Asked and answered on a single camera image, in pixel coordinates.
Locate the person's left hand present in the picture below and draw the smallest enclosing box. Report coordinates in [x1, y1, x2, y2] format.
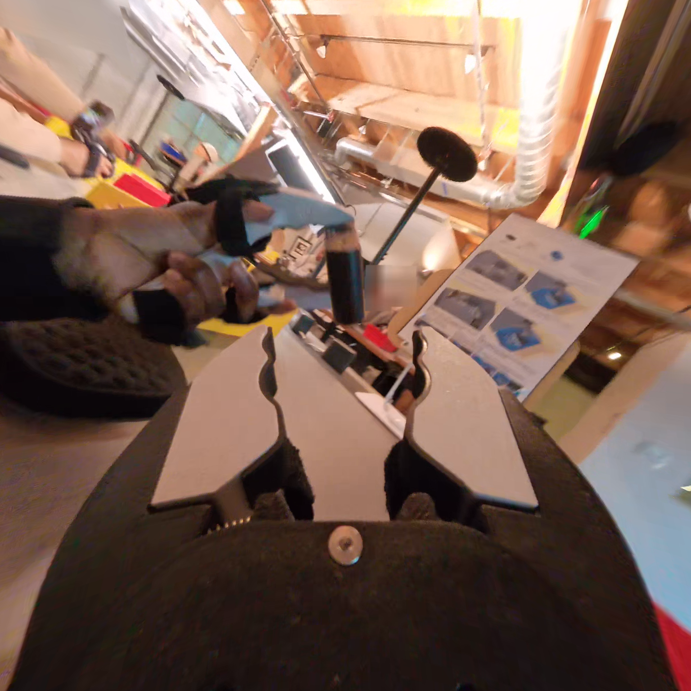
[57, 199, 299, 330]

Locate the studio light panel on stand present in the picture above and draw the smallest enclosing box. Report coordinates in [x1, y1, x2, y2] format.
[263, 127, 338, 205]

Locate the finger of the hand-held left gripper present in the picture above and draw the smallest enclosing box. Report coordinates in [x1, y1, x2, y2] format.
[243, 186, 355, 244]

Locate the silver ventilation duct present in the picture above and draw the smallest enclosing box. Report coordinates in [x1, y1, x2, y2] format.
[334, 32, 565, 212]

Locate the black floor lamp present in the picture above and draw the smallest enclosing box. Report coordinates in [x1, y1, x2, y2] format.
[371, 126, 479, 266]

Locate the instruction board on stand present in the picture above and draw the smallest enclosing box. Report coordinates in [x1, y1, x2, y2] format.
[355, 213, 641, 439]

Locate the small red plastic bin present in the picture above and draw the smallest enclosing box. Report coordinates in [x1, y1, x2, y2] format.
[113, 173, 172, 208]

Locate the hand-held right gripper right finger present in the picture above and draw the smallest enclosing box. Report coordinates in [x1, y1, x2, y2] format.
[402, 328, 541, 512]

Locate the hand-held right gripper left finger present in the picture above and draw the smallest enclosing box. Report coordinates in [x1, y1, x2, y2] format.
[149, 325, 288, 512]

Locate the black ethernet port panel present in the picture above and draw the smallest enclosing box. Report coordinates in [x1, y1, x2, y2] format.
[325, 224, 366, 325]

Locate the person's left forearm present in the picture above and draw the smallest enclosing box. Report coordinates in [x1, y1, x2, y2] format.
[0, 195, 95, 323]

